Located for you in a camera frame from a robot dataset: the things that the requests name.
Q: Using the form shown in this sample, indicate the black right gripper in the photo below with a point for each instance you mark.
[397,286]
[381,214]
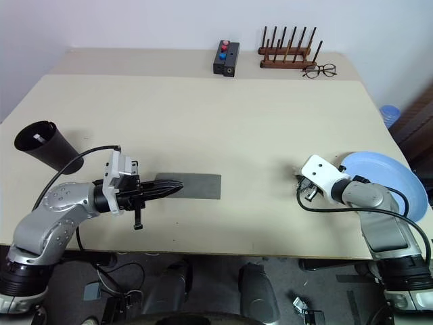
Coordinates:
[309,191]

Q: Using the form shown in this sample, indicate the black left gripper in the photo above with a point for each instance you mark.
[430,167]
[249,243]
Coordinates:
[130,196]

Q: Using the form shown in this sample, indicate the grey glasses case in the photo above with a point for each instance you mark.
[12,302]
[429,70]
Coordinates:
[199,186]

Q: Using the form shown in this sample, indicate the light blue plate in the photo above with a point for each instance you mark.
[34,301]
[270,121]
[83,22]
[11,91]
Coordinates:
[389,169]

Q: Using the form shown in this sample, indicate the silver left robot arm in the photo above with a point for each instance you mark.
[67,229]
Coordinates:
[50,216]

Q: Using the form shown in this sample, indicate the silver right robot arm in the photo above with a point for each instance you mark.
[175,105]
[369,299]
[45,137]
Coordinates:
[382,230]

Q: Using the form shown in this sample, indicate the dark rounded grey shape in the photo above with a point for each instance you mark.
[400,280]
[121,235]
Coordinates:
[257,291]
[165,287]

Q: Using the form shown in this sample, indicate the blue water bottle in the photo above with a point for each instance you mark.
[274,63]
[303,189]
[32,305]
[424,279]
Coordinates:
[389,115]

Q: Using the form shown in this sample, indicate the black pen holder cup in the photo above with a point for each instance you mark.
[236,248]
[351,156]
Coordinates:
[57,149]

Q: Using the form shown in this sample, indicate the small metal clamp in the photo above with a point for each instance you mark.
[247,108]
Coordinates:
[306,311]

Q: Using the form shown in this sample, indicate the grey foot pedal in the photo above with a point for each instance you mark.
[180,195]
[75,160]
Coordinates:
[92,292]

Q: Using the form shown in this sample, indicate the dark-framed eyeglasses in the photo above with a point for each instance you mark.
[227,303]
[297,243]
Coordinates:
[329,67]

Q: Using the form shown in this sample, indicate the dark brown wooden furniture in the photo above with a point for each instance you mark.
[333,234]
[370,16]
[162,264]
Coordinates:
[419,128]

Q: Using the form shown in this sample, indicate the brown wooden peg rack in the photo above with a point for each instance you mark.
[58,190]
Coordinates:
[287,64]

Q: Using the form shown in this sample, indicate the black box with coloured buttons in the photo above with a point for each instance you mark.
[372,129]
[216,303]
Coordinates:
[220,62]

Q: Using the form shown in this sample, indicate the white shoe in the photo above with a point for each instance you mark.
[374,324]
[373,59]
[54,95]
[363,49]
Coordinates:
[89,321]

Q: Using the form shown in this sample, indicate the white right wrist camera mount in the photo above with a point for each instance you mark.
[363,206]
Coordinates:
[321,172]

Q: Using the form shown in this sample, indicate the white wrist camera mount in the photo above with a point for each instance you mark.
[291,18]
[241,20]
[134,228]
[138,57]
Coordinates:
[113,176]
[321,172]

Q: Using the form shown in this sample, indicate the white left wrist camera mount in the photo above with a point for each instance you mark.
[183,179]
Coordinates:
[113,176]

